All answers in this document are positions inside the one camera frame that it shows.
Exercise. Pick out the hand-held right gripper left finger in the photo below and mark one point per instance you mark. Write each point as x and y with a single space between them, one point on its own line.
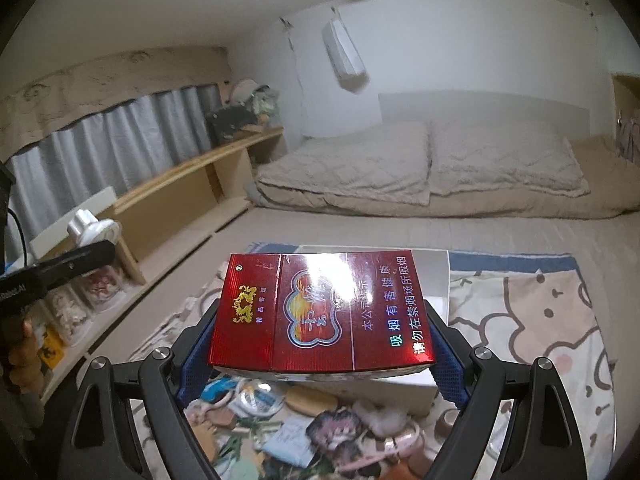
192 360

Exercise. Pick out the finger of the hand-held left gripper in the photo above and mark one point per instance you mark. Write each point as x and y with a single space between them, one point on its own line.
75 262

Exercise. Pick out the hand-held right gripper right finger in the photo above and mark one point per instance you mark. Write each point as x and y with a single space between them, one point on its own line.
450 360

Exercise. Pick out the white cardboard box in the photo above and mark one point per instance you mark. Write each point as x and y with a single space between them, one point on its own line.
390 392

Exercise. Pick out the red cigarette box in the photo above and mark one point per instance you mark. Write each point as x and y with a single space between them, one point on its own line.
320 310

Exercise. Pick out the person's left hand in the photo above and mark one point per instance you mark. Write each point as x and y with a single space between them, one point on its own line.
22 360

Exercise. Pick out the clear bag of snacks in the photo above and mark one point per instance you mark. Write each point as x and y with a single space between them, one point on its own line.
95 290

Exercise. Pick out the small white fan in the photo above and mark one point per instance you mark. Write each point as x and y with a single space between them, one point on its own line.
92 230

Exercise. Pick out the small brown tape roll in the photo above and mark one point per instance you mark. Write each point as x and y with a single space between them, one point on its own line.
446 421

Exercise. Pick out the yellow packet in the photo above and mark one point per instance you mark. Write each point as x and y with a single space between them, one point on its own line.
50 350

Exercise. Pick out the printed cartoon blanket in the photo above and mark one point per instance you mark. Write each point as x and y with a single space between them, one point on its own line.
525 320

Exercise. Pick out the pink hair band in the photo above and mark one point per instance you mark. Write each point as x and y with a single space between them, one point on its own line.
395 452

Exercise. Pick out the white printed sachet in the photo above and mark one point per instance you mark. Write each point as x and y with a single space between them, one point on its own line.
287 440

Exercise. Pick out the wooden oval box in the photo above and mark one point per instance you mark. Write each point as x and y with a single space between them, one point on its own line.
312 401

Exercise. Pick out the grey curtain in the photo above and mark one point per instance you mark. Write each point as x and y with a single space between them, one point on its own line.
115 135

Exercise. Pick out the floral printed card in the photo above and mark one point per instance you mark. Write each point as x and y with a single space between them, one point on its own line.
335 430

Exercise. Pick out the wooden bedside shelf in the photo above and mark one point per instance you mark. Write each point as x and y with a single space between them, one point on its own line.
190 185

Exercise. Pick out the beige mattress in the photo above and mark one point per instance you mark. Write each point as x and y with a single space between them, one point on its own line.
350 230

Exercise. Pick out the beige curtain valance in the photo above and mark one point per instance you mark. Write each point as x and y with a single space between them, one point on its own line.
100 90

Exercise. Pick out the beige quilted pillow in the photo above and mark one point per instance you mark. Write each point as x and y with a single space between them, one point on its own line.
350 165
505 160

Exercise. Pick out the black bag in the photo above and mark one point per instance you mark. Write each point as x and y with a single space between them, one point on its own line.
230 122

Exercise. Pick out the beige duvet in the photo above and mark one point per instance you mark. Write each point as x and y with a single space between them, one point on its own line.
600 195

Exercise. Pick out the white cap hat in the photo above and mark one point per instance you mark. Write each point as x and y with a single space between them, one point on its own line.
244 91

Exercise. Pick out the floral soft toy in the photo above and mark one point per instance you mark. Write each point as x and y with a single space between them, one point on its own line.
265 105

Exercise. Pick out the white headboard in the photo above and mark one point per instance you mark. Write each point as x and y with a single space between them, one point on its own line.
480 107

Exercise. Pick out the pile of clothes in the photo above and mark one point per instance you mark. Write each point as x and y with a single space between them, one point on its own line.
629 137

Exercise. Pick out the white hanging bag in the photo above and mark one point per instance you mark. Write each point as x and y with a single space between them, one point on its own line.
342 47

